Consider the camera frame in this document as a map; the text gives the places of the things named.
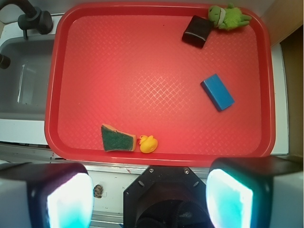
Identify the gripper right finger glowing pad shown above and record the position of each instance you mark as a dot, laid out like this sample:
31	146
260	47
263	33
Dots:
264	192

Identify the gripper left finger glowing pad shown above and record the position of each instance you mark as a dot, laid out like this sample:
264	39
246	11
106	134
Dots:
46	195

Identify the yellow rubber duck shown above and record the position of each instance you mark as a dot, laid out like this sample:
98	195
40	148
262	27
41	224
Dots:
147	144

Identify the green and yellow sponge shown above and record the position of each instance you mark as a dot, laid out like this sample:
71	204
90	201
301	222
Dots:
115	140

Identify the grey toy sink basin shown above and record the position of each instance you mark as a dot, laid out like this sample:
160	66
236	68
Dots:
24	84

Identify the blue rectangular block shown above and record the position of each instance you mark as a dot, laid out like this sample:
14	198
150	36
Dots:
217	92

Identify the black faucet knob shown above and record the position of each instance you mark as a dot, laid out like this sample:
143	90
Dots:
4	61

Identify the red plastic tray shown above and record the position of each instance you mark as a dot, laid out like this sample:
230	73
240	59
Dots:
125	65

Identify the dark brown block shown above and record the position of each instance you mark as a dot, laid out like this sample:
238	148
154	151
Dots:
197	31

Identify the black toy faucet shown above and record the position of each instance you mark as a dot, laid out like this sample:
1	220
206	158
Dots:
32	17

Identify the green plush frog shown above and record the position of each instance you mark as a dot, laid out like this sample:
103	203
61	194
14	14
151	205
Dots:
228	18

